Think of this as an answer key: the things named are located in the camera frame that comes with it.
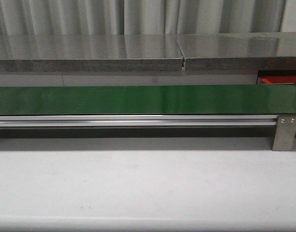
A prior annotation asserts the grey stone counter slab right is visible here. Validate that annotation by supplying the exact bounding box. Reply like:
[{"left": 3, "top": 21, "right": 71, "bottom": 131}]
[{"left": 177, "top": 32, "right": 296, "bottom": 71}]

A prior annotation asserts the green conveyor belt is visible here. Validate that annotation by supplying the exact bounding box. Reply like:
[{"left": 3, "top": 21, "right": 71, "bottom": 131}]
[{"left": 0, "top": 85, "right": 296, "bottom": 116}]

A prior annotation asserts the white pleated curtain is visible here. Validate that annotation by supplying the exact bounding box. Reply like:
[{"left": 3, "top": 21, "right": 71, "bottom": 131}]
[{"left": 0, "top": 0, "right": 286, "bottom": 35}]

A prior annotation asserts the grey stone counter slab left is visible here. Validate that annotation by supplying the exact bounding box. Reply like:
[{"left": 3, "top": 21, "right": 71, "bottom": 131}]
[{"left": 0, "top": 35, "right": 183, "bottom": 73}]

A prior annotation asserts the red plastic tray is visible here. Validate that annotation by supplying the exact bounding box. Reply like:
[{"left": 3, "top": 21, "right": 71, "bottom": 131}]
[{"left": 259, "top": 75, "right": 296, "bottom": 85}]

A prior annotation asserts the steel conveyor support bracket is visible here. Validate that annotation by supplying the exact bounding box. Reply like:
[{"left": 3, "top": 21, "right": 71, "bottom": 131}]
[{"left": 272, "top": 115, "right": 296, "bottom": 151}]

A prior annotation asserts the grey stone counter slab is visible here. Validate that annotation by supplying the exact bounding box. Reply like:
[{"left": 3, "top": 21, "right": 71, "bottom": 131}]
[
  {"left": 0, "top": 35, "right": 183, "bottom": 73},
  {"left": 177, "top": 32, "right": 296, "bottom": 71}
]

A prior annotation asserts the aluminium conveyor frame rail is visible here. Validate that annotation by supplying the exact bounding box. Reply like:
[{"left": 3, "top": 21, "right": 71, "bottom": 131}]
[{"left": 0, "top": 115, "right": 278, "bottom": 128}]

